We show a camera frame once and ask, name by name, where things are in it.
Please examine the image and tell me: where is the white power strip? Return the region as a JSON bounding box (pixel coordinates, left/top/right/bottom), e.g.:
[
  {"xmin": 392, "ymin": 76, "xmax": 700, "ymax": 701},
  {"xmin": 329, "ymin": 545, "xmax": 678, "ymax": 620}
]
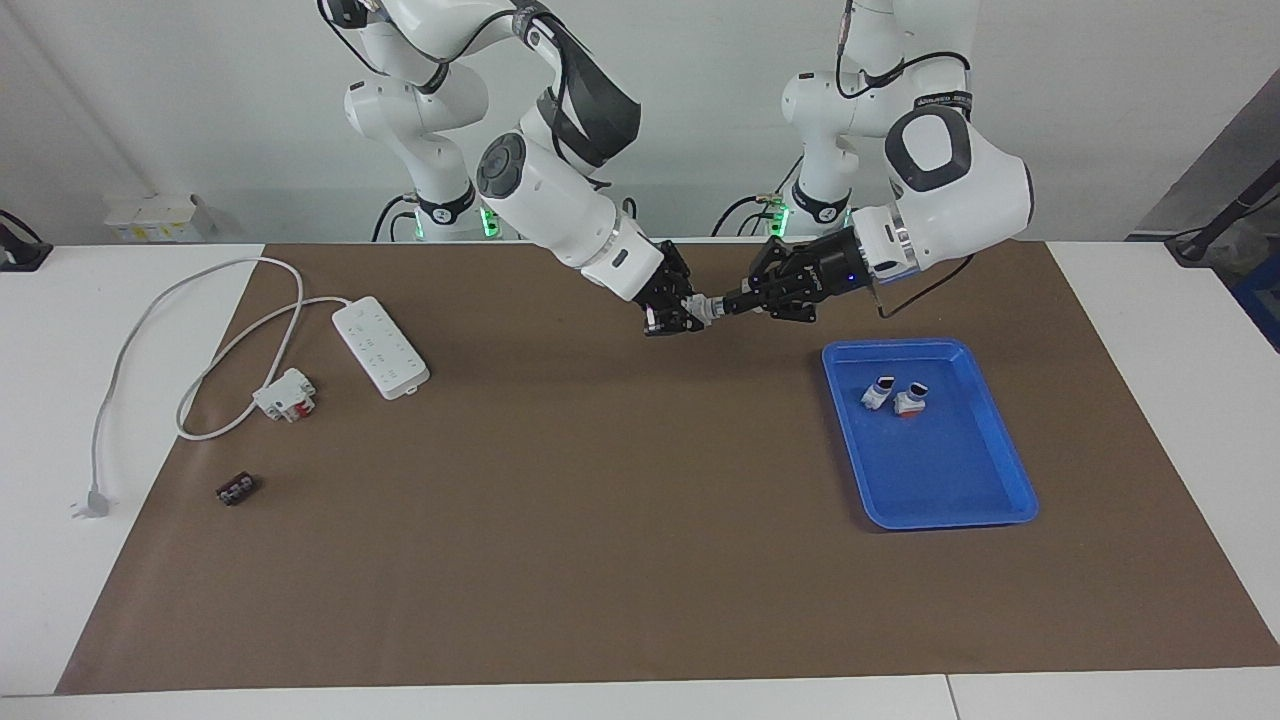
[{"xmin": 332, "ymin": 296, "xmax": 431, "ymax": 401}]

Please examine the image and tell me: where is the brown table mat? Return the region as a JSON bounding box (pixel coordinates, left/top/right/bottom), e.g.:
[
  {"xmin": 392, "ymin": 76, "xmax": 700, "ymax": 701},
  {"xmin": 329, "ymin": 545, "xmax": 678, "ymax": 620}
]
[{"xmin": 55, "ymin": 240, "xmax": 1280, "ymax": 696}]

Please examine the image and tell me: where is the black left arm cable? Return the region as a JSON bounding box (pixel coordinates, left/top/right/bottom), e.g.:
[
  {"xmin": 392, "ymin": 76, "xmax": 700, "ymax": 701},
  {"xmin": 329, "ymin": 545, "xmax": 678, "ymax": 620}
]
[{"xmin": 835, "ymin": 0, "xmax": 976, "ymax": 321}]

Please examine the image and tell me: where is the black clamp mount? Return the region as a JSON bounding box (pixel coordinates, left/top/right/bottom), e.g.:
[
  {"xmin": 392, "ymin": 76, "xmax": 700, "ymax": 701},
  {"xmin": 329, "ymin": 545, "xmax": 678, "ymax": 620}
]
[{"xmin": 0, "ymin": 210, "xmax": 53, "ymax": 273}]

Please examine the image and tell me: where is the white cardboard box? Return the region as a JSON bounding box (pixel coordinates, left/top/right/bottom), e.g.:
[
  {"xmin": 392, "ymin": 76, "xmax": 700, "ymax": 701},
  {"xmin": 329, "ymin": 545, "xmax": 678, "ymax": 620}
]
[{"xmin": 105, "ymin": 193, "xmax": 216, "ymax": 244}]

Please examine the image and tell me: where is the black stand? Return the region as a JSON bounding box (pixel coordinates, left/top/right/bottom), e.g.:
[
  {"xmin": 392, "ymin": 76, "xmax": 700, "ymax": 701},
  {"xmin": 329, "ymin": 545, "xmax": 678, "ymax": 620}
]
[{"xmin": 1165, "ymin": 160, "xmax": 1280, "ymax": 266}]

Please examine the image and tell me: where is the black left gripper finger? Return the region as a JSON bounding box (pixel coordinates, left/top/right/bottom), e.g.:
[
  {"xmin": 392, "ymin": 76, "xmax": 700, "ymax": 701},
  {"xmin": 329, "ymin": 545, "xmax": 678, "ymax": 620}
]
[
  {"xmin": 725, "ymin": 292, "xmax": 816, "ymax": 323},
  {"xmin": 722, "ymin": 238, "xmax": 806, "ymax": 301}
]

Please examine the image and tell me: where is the white red circuit breaker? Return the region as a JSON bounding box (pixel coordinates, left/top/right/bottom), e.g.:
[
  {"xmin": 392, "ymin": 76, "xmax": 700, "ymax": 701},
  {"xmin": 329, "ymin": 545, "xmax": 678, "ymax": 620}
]
[{"xmin": 252, "ymin": 368, "xmax": 317, "ymax": 423}]

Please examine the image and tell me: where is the blue crate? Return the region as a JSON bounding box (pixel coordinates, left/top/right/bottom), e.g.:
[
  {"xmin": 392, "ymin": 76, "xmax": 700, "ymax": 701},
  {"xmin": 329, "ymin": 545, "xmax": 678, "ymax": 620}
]
[{"xmin": 1232, "ymin": 250, "xmax": 1280, "ymax": 351}]

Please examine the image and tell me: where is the white power cable with plug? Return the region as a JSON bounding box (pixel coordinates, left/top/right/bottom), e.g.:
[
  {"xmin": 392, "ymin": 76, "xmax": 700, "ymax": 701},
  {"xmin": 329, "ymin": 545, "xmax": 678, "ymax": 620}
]
[{"xmin": 70, "ymin": 256, "xmax": 351, "ymax": 521}]

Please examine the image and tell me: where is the blue plastic tray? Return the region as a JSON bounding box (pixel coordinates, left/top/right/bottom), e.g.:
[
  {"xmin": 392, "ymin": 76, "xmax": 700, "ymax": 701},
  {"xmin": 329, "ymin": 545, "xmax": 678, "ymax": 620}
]
[{"xmin": 821, "ymin": 338, "xmax": 1040, "ymax": 531}]

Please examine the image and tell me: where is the black base cable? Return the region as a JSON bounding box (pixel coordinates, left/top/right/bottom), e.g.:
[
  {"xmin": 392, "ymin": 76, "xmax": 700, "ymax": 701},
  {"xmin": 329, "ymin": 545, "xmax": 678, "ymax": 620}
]
[
  {"xmin": 712, "ymin": 190, "xmax": 791, "ymax": 239},
  {"xmin": 372, "ymin": 195, "xmax": 421, "ymax": 243}
]

